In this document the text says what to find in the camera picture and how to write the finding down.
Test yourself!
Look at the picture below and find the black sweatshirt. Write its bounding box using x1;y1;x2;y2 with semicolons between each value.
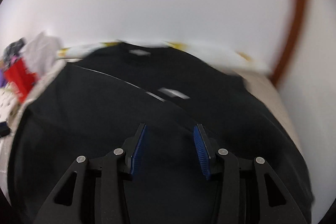
7;43;313;223

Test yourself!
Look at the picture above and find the polka dot white fabric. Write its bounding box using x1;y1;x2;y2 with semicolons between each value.
0;88;21;122

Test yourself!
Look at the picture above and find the red paper bag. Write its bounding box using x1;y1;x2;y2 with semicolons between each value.
4;58;38;103

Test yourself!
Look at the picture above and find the plaid cloth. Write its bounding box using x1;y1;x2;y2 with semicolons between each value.
3;38;26;63

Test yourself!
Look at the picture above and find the white plastic bag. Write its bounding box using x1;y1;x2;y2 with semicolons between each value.
21;32;63;77

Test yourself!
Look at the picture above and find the striped mattress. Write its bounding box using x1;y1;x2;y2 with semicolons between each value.
1;60;302;198

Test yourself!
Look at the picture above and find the white duck-print sheet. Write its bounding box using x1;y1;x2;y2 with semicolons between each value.
56;40;271;75

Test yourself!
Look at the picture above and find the brown wooden door frame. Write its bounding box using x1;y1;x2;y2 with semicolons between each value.
270;0;307;88

